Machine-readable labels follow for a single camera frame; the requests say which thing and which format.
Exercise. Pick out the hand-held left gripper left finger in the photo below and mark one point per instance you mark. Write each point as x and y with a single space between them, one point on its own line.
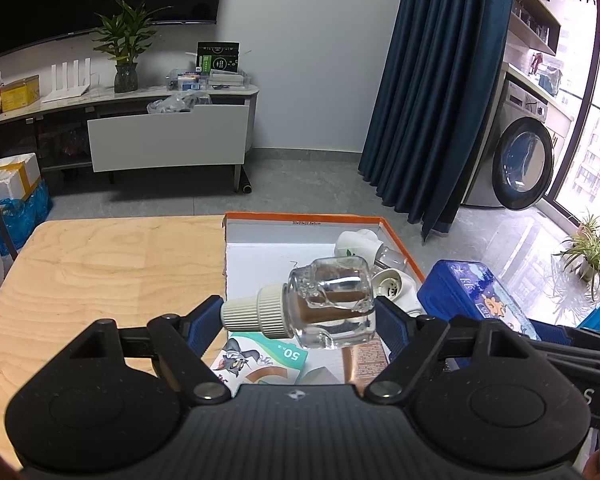
205 326

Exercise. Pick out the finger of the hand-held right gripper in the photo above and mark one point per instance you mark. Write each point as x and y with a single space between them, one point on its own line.
547 334

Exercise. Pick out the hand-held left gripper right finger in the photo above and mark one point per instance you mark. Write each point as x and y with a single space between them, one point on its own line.
387 326

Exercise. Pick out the white plug-in repeller with grille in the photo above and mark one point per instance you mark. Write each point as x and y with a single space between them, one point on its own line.
395 285

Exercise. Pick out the brown tube with white cap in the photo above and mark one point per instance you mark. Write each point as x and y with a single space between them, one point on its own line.
365 362

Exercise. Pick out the clear bottle with white cap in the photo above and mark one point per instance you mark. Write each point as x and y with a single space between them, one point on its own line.
330 300

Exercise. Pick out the green white bandage box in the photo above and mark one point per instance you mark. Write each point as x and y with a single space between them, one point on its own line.
260 360

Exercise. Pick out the blue tin box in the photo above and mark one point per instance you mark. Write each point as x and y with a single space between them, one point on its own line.
460 290

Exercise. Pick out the orange-rimmed white cardboard box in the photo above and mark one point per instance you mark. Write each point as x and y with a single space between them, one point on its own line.
260 260

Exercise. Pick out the white plug-in repeller with bottle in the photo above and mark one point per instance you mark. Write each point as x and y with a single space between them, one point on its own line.
355 242

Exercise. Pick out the potted spider plant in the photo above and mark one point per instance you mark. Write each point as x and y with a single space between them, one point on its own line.
592 255

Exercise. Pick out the black roll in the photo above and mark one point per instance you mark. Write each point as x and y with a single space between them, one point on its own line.
243 182

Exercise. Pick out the grey washing machine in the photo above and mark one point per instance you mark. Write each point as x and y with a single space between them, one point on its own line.
522 170

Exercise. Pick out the white cabinet drawer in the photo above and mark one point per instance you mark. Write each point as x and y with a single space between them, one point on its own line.
165 137

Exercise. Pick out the blue plastic wrapped pack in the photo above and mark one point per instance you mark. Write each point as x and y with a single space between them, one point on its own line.
25 215

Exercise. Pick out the white foam box yellow tape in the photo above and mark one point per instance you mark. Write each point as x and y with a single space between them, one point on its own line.
12 177

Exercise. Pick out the dark blue curtain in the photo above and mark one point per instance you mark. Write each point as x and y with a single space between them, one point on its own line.
430 85

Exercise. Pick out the clear plastic storage box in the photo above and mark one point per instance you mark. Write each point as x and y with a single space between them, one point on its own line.
210 81

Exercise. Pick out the bamboo plant in glass vase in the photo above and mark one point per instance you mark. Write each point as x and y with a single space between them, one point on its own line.
126 77

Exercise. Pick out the television cabinet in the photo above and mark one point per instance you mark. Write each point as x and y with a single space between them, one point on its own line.
55 110

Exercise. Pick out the green black box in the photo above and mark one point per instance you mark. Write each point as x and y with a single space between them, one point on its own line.
217 57

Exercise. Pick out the white router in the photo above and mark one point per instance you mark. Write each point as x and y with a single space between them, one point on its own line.
67 92

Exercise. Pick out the wall shelf with jars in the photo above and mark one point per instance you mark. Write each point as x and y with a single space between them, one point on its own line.
532 25

